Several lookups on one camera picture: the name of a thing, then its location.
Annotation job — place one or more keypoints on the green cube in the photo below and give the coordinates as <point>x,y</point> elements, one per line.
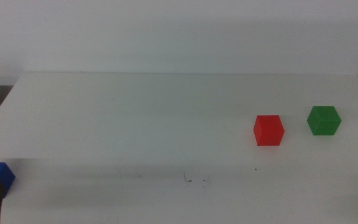
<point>324,120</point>

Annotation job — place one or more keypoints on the red cube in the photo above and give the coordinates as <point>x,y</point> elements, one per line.
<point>269,130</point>

